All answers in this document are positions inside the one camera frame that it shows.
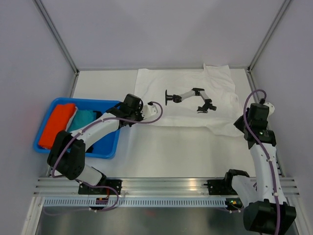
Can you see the white slotted cable duct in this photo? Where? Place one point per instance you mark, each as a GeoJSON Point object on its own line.
{"type": "Point", "coordinates": [214, 202]}

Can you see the aluminium frame post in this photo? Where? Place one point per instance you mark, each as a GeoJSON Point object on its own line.
{"type": "Point", "coordinates": [55, 34]}
{"type": "Point", "coordinates": [271, 30]}

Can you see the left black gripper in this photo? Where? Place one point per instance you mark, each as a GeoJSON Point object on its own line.
{"type": "Point", "coordinates": [141, 118]}

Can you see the left aluminium frame post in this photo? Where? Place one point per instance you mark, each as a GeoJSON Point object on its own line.
{"type": "Point", "coordinates": [55, 34]}

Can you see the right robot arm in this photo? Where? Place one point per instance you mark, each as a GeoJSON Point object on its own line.
{"type": "Point", "coordinates": [266, 210]}

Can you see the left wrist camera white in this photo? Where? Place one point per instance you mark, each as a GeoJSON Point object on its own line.
{"type": "Point", "coordinates": [149, 111]}

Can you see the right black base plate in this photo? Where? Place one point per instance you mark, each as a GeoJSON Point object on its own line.
{"type": "Point", "coordinates": [219, 187]}

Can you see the dark navy t-shirt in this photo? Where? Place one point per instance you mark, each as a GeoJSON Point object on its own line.
{"type": "Point", "coordinates": [92, 150]}

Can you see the orange rolled t-shirt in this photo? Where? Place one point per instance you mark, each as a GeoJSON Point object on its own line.
{"type": "Point", "coordinates": [59, 120]}

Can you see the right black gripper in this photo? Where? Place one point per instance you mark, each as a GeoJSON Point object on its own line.
{"type": "Point", "coordinates": [238, 124]}

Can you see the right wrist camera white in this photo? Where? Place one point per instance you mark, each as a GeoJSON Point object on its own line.
{"type": "Point", "coordinates": [271, 107]}

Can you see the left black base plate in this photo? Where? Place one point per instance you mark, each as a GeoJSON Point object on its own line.
{"type": "Point", "coordinates": [107, 187]}

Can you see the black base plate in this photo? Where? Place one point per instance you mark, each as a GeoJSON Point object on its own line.
{"type": "Point", "coordinates": [219, 187]}
{"type": "Point", "coordinates": [107, 187]}

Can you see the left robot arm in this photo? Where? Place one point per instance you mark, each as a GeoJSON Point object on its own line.
{"type": "Point", "coordinates": [68, 152]}

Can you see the aluminium mounting rail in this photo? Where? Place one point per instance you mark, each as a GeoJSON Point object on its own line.
{"type": "Point", "coordinates": [131, 187]}

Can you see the blue plastic bin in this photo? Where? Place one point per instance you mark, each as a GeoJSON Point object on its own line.
{"type": "Point", "coordinates": [105, 148]}

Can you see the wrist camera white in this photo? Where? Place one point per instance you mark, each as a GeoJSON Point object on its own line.
{"type": "Point", "coordinates": [149, 111]}
{"type": "Point", "coordinates": [271, 107]}

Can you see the right aluminium frame post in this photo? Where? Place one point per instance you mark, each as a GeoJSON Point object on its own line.
{"type": "Point", "coordinates": [271, 30]}

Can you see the white t-shirt with robot print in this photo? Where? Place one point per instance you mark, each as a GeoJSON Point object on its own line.
{"type": "Point", "coordinates": [204, 98]}

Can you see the teal rolled t-shirt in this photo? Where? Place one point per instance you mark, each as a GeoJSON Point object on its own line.
{"type": "Point", "coordinates": [83, 118]}

